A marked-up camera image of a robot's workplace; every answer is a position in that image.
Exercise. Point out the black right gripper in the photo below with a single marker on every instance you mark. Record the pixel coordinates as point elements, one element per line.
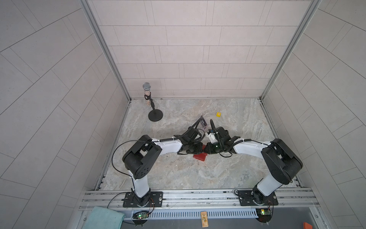
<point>209,150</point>

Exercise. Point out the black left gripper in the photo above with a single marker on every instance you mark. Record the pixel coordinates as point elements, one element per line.
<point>198,146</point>

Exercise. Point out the red leather card holder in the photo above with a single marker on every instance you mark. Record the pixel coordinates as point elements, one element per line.
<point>202,156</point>

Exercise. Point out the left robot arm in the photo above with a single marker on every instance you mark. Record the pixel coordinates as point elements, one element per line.
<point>141,157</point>

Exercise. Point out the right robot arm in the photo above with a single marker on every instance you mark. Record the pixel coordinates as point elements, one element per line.
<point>283,164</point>

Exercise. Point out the microphone on black stand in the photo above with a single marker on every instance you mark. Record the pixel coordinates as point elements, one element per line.
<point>154,115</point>

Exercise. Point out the small wooden block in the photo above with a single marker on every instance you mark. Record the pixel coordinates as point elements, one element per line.
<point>204,219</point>

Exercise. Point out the right circuit board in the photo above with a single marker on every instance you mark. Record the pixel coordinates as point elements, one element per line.
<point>264,215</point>

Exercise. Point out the left green circuit board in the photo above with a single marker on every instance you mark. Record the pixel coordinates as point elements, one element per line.
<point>140,218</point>

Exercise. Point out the orange object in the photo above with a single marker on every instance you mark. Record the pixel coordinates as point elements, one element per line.
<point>307,226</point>

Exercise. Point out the teal cloth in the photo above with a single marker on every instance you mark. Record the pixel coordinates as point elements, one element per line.
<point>103,218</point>

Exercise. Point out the aluminium corner profile left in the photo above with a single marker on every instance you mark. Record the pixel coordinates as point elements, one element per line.
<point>104,47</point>

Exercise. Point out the aluminium corner profile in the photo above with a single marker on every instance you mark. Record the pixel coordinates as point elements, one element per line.
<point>313,6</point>
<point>104,47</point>

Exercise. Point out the aluminium corner profile right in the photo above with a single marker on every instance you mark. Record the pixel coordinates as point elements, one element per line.
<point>313,6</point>

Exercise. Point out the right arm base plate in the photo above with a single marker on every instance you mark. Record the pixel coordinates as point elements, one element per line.
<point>255,198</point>

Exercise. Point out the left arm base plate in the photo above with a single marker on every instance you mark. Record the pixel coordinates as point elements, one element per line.
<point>152,198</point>

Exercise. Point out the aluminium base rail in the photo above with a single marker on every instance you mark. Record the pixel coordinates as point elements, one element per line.
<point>189,203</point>

